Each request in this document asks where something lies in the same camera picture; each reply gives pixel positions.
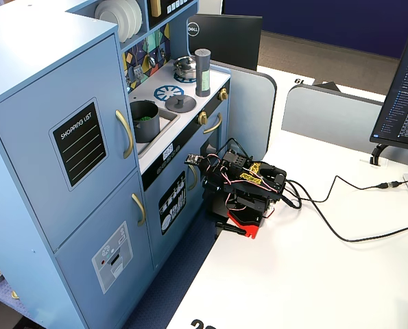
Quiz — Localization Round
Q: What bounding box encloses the gray rounded desk divider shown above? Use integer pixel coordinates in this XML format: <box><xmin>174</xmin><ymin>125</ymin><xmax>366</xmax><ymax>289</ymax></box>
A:
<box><xmin>208</xmin><ymin>60</ymin><xmax>278</xmax><ymax>162</ymax></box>

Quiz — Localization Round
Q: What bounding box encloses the gray long desk divider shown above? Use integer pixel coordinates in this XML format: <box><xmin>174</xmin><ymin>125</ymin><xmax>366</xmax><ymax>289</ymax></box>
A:
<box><xmin>280</xmin><ymin>84</ymin><xmax>408</xmax><ymax>169</ymax></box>

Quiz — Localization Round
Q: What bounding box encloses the silver metal pot with lid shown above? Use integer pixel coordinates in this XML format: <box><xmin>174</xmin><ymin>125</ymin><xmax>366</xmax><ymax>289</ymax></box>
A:
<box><xmin>173</xmin><ymin>56</ymin><xmax>197</xmax><ymax>83</ymax></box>

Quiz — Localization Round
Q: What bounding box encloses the gold curved door handle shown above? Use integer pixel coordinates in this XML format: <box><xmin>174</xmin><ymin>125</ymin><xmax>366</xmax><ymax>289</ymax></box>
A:
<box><xmin>131</xmin><ymin>193</ymin><xmax>147</xmax><ymax>227</ymax></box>
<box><xmin>115</xmin><ymin>109</ymin><xmax>134</xmax><ymax>160</ymax></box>
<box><xmin>187</xmin><ymin>164</ymin><xmax>198</xmax><ymax>191</ymax></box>

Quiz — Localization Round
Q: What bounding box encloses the red robot base plate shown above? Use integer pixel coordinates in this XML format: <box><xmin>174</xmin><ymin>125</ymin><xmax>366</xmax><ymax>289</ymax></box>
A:
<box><xmin>226</xmin><ymin>209</ymin><xmax>261</xmax><ymax>240</ymax></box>

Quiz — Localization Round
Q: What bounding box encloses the black shopping list chalkboard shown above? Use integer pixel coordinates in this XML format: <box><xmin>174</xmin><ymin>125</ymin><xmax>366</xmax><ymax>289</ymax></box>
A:
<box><xmin>49</xmin><ymin>97</ymin><xmax>108</xmax><ymax>192</ymax></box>

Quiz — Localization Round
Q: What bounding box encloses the black cable with inline connector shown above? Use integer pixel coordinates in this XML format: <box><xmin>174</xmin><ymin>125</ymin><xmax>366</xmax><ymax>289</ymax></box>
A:
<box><xmin>282</xmin><ymin>175</ymin><xmax>404</xmax><ymax>210</ymax></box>

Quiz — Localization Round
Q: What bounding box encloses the white toy plate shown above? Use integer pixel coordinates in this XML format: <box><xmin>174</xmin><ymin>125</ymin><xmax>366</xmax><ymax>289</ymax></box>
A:
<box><xmin>93</xmin><ymin>0</ymin><xmax>134</xmax><ymax>44</ymax></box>
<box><xmin>121</xmin><ymin>0</ymin><xmax>140</xmax><ymax>37</ymax></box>
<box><xmin>131</xmin><ymin>0</ymin><xmax>144</xmax><ymax>34</ymax></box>

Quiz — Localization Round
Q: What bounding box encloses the gray pot with green peas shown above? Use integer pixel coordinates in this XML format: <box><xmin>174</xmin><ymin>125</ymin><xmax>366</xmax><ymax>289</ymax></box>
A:
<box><xmin>130</xmin><ymin>99</ymin><xmax>161</xmax><ymax>144</ymax></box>

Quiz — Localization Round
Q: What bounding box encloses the gray salt shaker green label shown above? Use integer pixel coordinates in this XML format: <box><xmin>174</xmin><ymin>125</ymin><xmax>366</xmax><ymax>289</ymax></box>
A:
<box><xmin>194</xmin><ymin>48</ymin><xmax>212</xmax><ymax>97</ymax></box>

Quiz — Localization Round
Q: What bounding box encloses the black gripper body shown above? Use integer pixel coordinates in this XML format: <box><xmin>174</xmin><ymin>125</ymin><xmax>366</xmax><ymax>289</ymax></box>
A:
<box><xmin>203</xmin><ymin>156</ymin><xmax>231</xmax><ymax>188</ymax></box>

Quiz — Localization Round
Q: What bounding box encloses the black Dell monitor back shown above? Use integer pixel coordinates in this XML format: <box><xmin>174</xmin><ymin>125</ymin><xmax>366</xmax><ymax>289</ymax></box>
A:
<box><xmin>186</xmin><ymin>13</ymin><xmax>263</xmax><ymax>71</ymax></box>

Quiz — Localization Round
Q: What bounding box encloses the small camera circuit board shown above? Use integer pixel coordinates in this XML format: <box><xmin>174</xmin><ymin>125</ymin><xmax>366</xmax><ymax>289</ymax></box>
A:
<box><xmin>184</xmin><ymin>153</ymin><xmax>205</xmax><ymax>167</ymax></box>

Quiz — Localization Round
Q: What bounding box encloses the gold oven door handle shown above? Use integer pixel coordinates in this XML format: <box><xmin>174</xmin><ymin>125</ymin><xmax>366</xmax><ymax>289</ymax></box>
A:
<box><xmin>202</xmin><ymin>112</ymin><xmax>223</xmax><ymax>134</ymax></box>

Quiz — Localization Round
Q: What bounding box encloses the monitor showing code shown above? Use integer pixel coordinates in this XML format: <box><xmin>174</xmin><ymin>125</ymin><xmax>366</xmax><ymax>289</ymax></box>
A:
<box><xmin>369</xmin><ymin>9</ymin><xmax>408</xmax><ymax>154</ymax></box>

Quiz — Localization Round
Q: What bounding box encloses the hanging silver toy spatula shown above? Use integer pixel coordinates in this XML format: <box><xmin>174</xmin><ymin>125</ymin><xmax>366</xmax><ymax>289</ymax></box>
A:
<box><xmin>132</xmin><ymin>51</ymin><xmax>145</xmax><ymax>82</ymax></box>

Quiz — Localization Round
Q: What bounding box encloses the long black power cable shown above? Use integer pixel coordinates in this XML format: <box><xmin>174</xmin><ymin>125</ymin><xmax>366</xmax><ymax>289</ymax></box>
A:
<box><xmin>285</xmin><ymin>180</ymin><xmax>408</xmax><ymax>243</ymax></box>

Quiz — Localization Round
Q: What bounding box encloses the gray pot lid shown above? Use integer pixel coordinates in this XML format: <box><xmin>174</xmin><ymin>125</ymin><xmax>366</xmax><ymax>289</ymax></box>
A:
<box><xmin>165</xmin><ymin>95</ymin><xmax>197</xmax><ymax>113</ymax></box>

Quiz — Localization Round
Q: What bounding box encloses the black table clamp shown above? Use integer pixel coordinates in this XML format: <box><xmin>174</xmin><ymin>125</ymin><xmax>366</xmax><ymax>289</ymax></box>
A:
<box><xmin>214</xmin><ymin>221</ymin><xmax>248</xmax><ymax>237</ymax></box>

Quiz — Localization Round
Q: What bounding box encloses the blue wooden toy kitchen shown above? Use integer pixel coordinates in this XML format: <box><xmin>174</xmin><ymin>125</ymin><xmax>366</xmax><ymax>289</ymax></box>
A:
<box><xmin>0</xmin><ymin>0</ymin><xmax>232</xmax><ymax>329</ymax></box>

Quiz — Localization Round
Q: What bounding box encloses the black triangular object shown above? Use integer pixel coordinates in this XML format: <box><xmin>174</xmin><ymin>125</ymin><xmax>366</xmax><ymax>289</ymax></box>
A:
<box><xmin>321</xmin><ymin>81</ymin><xmax>344</xmax><ymax>94</ymax></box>

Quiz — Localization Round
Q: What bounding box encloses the hanging silver toy ladle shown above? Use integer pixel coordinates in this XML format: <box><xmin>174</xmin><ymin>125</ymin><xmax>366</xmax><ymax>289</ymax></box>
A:
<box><xmin>145</xmin><ymin>42</ymin><xmax>156</xmax><ymax>69</ymax></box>

